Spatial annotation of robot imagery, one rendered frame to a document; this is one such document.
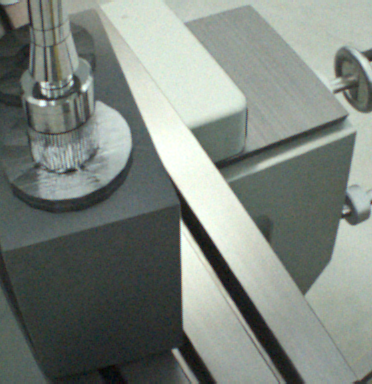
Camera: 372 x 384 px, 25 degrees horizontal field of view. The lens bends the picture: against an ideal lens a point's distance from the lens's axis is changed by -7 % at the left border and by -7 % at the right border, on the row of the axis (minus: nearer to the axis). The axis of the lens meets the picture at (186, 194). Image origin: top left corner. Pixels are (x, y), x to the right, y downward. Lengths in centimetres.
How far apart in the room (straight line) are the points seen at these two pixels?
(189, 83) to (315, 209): 31
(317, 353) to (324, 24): 190
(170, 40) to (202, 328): 50
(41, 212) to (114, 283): 8
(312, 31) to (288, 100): 134
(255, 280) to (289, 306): 4
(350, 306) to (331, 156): 75
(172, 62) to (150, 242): 54
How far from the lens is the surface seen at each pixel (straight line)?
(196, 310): 71
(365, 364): 134
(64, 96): 50
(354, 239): 198
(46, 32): 47
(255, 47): 124
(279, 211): 120
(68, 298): 59
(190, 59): 107
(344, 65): 137
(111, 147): 55
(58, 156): 53
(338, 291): 189
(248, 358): 69
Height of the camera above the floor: 157
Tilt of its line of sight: 51 degrees down
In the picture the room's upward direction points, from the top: 1 degrees counter-clockwise
